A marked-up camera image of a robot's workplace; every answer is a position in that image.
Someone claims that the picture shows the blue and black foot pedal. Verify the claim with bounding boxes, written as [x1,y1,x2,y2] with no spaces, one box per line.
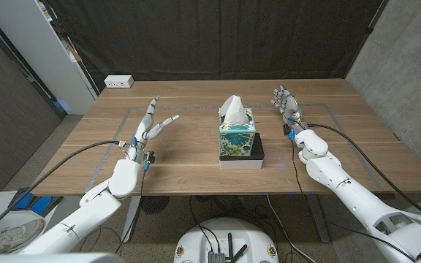
[7,187,64,216]

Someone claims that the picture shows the white tissue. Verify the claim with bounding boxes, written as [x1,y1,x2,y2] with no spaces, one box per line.
[219,94,251,126]

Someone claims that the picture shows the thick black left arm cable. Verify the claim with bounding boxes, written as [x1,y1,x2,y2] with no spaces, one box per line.
[0,140,126,241]

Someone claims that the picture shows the black backdrop stand pole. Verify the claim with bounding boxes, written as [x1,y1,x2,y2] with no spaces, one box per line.
[344,0,387,78]

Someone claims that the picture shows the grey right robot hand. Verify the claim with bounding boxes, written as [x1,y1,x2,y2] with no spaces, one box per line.
[271,85,308,131]

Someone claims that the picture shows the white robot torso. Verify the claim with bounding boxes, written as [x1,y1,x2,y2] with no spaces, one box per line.
[0,252,126,263]

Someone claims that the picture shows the white power strip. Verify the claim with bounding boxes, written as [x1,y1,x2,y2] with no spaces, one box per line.
[103,75,134,89]

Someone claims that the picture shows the white table leg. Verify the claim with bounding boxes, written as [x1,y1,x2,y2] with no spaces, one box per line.
[306,193,331,244]
[121,195,142,244]

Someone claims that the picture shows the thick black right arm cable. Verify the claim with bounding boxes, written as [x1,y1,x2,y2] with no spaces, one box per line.
[307,123,421,220]

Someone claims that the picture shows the teal leaf-print tissue box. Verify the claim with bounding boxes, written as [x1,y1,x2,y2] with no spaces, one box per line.
[219,107,257,158]

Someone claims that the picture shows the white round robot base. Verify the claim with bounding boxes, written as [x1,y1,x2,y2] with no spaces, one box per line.
[173,217,280,263]

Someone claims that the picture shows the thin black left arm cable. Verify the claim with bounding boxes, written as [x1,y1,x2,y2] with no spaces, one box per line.
[114,167,148,255]

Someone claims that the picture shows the white floor cable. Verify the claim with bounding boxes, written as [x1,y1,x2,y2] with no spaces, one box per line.
[265,193,319,263]

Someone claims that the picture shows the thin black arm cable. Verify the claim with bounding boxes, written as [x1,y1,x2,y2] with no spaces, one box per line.
[291,140,416,262]
[114,167,148,255]

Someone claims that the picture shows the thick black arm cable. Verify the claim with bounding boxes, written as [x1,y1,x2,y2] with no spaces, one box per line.
[307,123,421,220]
[0,140,126,241]

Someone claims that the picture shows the black curtain backdrop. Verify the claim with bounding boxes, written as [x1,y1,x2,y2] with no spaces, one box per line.
[45,0,387,92]

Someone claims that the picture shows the black box with white base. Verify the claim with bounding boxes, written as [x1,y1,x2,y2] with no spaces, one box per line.
[219,132,265,170]

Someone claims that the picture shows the grey sneaker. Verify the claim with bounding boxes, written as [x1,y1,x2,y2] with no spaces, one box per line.
[0,218,46,255]

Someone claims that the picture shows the black round ribbed disc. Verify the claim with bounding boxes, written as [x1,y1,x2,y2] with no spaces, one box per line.
[140,196,170,215]

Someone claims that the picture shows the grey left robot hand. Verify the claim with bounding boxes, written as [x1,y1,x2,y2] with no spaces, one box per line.
[128,95,181,147]

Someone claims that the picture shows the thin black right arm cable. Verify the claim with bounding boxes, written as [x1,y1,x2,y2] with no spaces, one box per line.
[291,140,416,262]

